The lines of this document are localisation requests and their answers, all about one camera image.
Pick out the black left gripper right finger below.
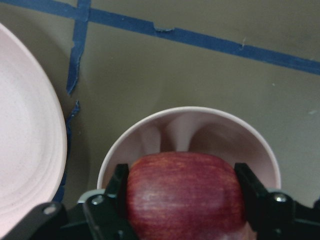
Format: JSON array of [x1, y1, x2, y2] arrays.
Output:
[[234, 163, 270, 225]]

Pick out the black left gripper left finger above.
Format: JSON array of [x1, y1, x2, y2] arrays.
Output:
[[104, 163, 129, 218]]

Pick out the red apple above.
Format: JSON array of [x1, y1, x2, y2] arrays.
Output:
[[126, 152, 247, 240]]

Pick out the pink bowl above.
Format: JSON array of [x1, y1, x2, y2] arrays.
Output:
[[96, 106, 282, 190]]

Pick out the pink plate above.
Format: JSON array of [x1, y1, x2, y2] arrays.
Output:
[[0, 26, 67, 236]]

